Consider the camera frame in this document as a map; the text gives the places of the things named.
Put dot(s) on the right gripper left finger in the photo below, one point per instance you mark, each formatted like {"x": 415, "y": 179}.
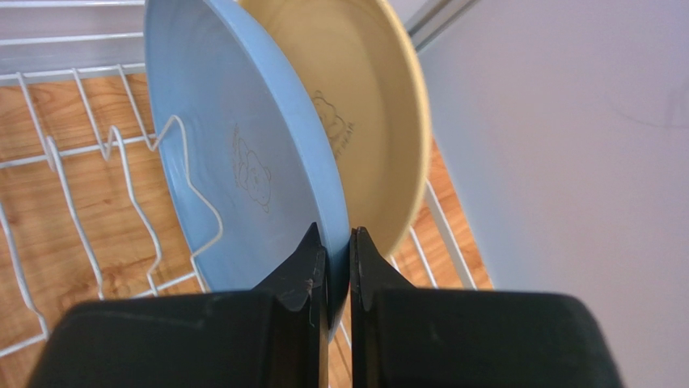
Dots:
{"x": 274, "y": 335}

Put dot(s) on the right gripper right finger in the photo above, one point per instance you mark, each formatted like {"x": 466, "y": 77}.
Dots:
{"x": 405, "y": 336}

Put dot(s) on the blue grey plate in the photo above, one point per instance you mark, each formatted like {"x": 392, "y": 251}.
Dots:
{"x": 247, "y": 161}

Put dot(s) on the tan wooden plate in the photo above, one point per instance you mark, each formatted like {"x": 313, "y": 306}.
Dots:
{"x": 361, "y": 71}

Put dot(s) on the white wire dish rack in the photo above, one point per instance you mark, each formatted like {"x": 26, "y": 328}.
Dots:
{"x": 86, "y": 210}

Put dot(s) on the right aluminium frame post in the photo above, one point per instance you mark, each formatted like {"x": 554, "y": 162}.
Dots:
{"x": 433, "y": 18}

